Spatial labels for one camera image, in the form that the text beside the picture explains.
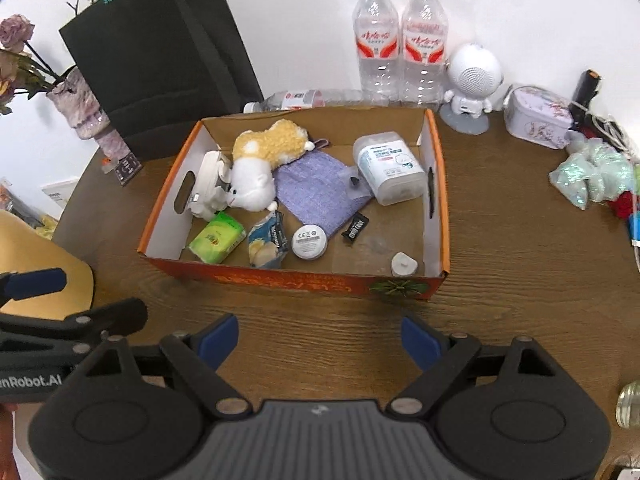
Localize blue snack packet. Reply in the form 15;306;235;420
247;210;290;270

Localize yellow and white plush toy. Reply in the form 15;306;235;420
227;119;317;212

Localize white round disc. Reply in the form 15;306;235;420
291;224;329;261

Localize floral tin box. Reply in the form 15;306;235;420
503;85;575;150

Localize white wipes canister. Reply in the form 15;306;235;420
352;130;427;206

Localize glass jar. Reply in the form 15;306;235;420
616;381;640;429

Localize mottled purple vase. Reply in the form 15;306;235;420
46;66;133;162

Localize black paper bag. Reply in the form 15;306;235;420
59;0;265;161

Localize iridescent green bag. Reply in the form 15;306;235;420
549;138;637;211

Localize green tissue pack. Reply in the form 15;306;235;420
187;211;247;265

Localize black cylindrical device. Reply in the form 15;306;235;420
571;69;602;128

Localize dried pink flowers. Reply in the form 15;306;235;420
0;14;76;116

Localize small clear plastic sachet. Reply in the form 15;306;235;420
340;165;374;202

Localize small dark sign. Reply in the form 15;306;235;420
102;154;141;187

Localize purple knitted cloth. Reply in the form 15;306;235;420
272;139;375;227

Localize red cardboard box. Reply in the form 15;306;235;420
137;107;451;301

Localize yellow thermos jug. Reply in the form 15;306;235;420
0;209;98;318

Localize clear water bottle red label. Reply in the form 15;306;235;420
351;0;401;98
400;0;449;106

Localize small black sachet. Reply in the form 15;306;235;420
341;213;370;244

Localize white paper box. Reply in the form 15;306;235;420
41;176;79;207

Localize white plastic package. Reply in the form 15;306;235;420
189;151;234;222

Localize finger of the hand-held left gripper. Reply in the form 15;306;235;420
0;268;68;306
0;298;148;356

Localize small white tealight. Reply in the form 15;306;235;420
391;252;419;278

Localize white robot speaker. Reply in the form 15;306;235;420
439;42;502;136

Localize empty clear plastic bottle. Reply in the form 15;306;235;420
243;88;391;114

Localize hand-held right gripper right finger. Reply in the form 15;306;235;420
385;314;558;418

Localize red fuzzy ornament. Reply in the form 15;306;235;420
606;189;637;219

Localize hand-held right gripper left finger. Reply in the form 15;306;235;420
82;312;253;418

